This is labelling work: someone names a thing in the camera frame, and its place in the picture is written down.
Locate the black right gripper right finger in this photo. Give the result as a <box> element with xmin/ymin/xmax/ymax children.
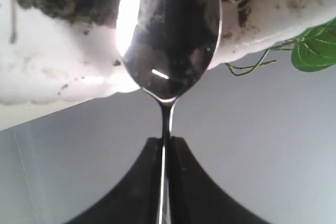
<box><xmin>169</xmin><ymin>137</ymin><xmax>267</xmax><ymax>224</ymax></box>

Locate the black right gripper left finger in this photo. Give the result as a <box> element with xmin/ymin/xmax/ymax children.
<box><xmin>68</xmin><ymin>137</ymin><xmax>162</xmax><ymax>224</ymax></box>

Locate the stainless steel spork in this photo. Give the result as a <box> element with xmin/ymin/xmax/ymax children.
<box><xmin>115</xmin><ymin>0</ymin><xmax>222</xmax><ymax>223</ymax></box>

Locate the artificial red anthurium plant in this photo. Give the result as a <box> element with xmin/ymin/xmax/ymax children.
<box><xmin>225</xmin><ymin>19</ymin><xmax>335</xmax><ymax>77</ymax></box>

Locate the white scalloped flower pot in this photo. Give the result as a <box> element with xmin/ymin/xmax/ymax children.
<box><xmin>1</xmin><ymin>0</ymin><xmax>335</xmax><ymax>105</ymax></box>

